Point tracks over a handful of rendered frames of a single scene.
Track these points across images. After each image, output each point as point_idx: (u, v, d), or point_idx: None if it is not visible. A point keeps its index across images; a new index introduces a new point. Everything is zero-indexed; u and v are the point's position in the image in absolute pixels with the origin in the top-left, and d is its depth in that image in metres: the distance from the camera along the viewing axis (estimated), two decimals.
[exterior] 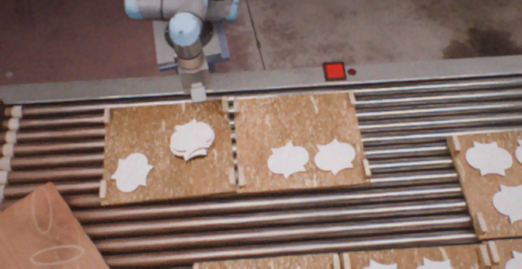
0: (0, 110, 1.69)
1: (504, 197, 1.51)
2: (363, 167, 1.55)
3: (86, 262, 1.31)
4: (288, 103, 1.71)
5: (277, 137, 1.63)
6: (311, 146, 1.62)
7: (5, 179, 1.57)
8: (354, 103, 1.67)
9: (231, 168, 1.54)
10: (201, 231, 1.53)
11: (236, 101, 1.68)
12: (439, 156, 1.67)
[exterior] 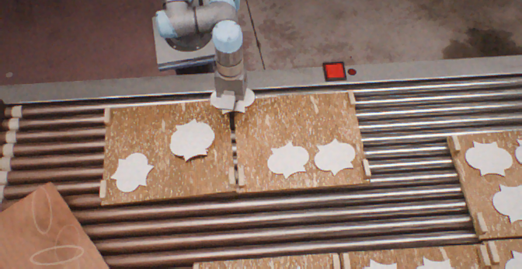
0: (0, 110, 1.69)
1: (504, 197, 1.51)
2: (363, 167, 1.55)
3: (86, 262, 1.31)
4: (288, 103, 1.71)
5: (277, 137, 1.63)
6: (311, 146, 1.62)
7: (5, 179, 1.57)
8: (354, 103, 1.67)
9: (231, 168, 1.54)
10: (201, 231, 1.53)
11: None
12: (439, 156, 1.67)
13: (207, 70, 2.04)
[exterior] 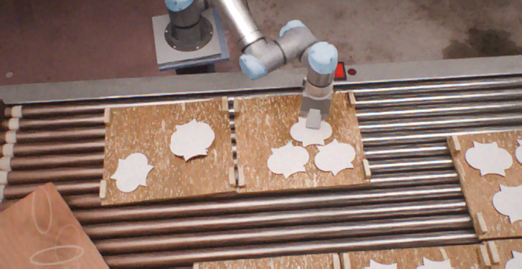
0: (0, 110, 1.69)
1: (504, 197, 1.51)
2: (363, 167, 1.55)
3: (86, 262, 1.31)
4: (288, 103, 1.71)
5: (277, 137, 1.63)
6: (311, 146, 1.62)
7: (5, 179, 1.57)
8: (354, 103, 1.67)
9: (231, 168, 1.54)
10: (201, 231, 1.53)
11: (236, 101, 1.68)
12: (439, 156, 1.67)
13: (207, 70, 2.04)
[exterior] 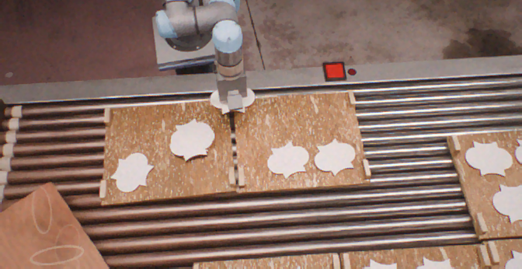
0: (0, 110, 1.69)
1: (504, 197, 1.51)
2: (363, 167, 1.55)
3: (86, 262, 1.31)
4: (288, 103, 1.71)
5: (277, 137, 1.63)
6: (311, 146, 1.62)
7: (5, 179, 1.57)
8: (354, 103, 1.67)
9: (231, 168, 1.54)
10: (201, 231, 1.53)
11: None
12: (439, 156, 1.67)
13: (207, 70, 2.04)
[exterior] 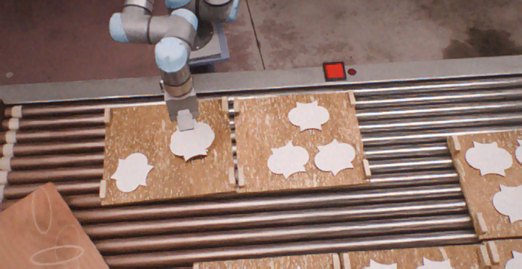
0: (0, 110, 1.69)
1: (504, 197, 1.51)
2: (363, 167, 1.55)
3: (86, 262, 1.31)
4: (288, 103, 1.71)
5: (277, 137, 1.63)
6: (311, 146, 1.62)
7: (5, 179, 1.57)
8: (354, 103, 1.67)
9: (231, 168, 1.54)
10: (201, 231, 1.53)
11: (236, 101, 1.68)
12: (439, 156, 1.67)
13: (207, 70, 2.04)
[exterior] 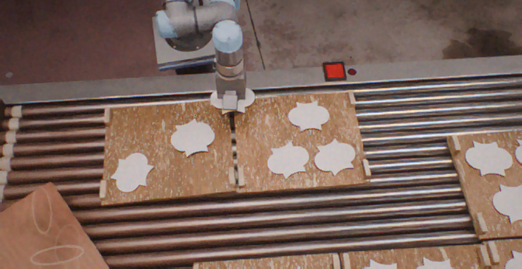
0: (0, 110, 1.69)
1: (504, 197, 1.51)
2: (363, 167, 1.55)
3: (86, 262, 1.31)
4: (288, 103, 1.71)
5: (277, 137, 1.63)
6: (311, 146, 1.62)
7: (5, 179, 1.57)
8: (354, 103, 1.67)
9: (231, 168, 1.54)
10: (201, 231, 1.53)
11: None
12: (439, 156, 1.67)
13: (207, 70, 2.04)
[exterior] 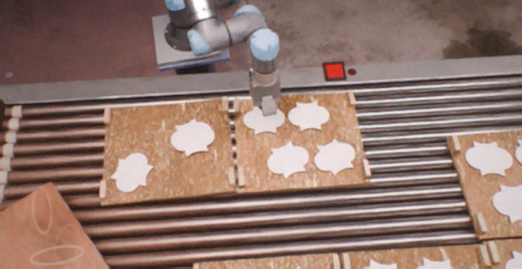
0: (0, 110, 1.69)
1: (504, 197, 1.51)
2: (363, 167, 1.55)
3: (86, 262, 1.31)
4: (288, 103, 1.71)
5: (277, 137, 1.63)
6: (311, 146, 1.62)
7: (5, 179, 1.57)
8: (354, 103, 1.67)
9: (231, 168, 1.54)
10: (201, 231, 1.53)
11: (236, 101, 1.68)
12: (439, 156, 1.67)
13: (207, 70, 2.04)
